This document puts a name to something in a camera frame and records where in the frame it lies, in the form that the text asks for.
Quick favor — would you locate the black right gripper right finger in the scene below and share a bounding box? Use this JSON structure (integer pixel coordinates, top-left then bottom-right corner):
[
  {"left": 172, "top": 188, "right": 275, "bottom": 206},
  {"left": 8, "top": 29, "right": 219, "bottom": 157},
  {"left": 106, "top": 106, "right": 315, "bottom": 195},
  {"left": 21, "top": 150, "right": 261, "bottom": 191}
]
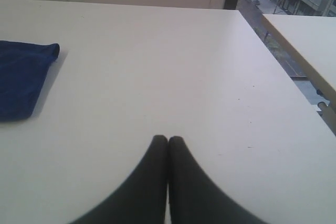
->
[{"left": 169, "top": 136, "right": 264, "bottom": 223}]

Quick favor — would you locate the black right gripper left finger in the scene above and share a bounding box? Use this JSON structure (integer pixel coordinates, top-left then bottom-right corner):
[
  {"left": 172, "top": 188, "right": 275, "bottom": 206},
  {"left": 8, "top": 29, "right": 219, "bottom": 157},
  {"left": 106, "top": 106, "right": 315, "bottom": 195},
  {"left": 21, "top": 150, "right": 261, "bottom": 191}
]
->
[{"left": 73, "top": 135, "right": 168, "bottom": 223}]

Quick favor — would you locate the blue towel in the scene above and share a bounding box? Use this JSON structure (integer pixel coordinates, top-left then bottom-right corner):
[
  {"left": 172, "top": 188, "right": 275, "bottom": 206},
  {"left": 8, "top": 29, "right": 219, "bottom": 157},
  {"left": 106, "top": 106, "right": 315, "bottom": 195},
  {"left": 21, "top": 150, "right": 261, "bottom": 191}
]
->
[{"left": 1, "top": 40, "right": 60, "bottom": 122}]

